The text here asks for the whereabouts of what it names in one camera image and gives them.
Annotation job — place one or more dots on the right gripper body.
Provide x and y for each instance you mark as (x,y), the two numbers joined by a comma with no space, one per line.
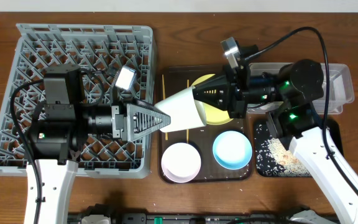
(238,94)

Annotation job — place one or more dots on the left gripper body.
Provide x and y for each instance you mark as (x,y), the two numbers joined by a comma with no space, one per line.
(122,106)

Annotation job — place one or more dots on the white paper cup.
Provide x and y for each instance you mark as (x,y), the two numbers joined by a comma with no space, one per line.
(184,111)

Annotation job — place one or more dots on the wooden chopstick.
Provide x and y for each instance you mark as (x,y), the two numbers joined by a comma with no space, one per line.
(187,131)
(163,98)

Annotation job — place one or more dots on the pink bowl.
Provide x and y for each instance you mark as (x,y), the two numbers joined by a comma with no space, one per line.
(181,162)

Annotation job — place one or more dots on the light blue bowl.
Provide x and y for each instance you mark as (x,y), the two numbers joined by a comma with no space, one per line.
(232,150)

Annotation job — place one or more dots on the rice waste pile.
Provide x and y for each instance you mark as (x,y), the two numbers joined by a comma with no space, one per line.
(278,158)

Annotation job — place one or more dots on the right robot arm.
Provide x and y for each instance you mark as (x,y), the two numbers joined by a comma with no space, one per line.
(295,121)

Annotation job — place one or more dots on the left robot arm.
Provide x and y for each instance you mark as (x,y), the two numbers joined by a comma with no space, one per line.
(59,129)

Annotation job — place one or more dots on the black waste tray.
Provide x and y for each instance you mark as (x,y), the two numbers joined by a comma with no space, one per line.
(263,149)

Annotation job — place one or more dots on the yellow round plate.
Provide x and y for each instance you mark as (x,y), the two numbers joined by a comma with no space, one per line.
(214,116)

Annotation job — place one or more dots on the dark brown serving tray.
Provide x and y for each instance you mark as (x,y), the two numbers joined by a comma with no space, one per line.
(201,138)

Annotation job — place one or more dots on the grey plastic dish rack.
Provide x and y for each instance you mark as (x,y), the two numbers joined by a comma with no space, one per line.
(105,49)

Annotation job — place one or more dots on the clear plastic bin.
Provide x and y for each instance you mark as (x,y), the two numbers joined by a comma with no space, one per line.
(341,89)

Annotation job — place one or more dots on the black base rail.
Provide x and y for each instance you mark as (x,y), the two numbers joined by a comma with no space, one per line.
(100,213)

